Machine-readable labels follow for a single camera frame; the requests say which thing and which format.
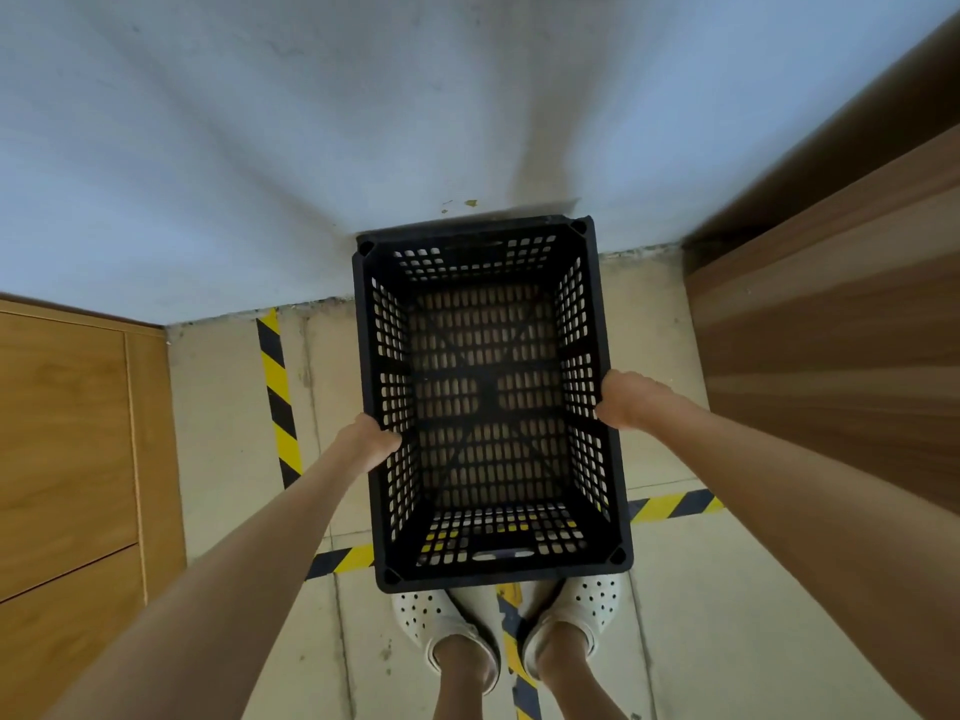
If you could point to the wooden wall cabinet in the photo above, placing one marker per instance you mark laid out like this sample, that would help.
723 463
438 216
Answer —
67 442

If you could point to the person's leg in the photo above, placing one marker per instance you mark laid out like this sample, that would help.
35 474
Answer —
570 674
461 682

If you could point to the person's left leg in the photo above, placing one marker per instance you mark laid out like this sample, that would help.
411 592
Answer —
461 682

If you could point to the person's right leg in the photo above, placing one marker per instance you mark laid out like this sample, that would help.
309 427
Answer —
570 674

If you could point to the black plastic crate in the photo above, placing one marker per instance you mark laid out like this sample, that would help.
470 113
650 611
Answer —
487 393

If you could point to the person's white clog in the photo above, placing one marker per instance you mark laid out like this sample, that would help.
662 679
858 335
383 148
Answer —
424 614
592 599

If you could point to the person's right forearm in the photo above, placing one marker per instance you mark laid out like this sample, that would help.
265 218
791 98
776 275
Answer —
825 532

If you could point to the person's left hand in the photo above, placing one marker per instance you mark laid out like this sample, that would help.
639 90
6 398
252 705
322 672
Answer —
367 446

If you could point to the light wooden office desk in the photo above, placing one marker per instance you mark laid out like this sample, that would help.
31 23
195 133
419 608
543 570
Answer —
825 329

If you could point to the person's white right clog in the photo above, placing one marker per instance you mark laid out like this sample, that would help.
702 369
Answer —
592 599

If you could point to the person's left forearm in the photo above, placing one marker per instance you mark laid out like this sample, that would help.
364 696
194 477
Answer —
225 592

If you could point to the person's right hand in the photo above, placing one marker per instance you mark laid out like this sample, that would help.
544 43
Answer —
637 403

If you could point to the person's white left clog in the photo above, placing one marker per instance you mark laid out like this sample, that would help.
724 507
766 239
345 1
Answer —
424 614

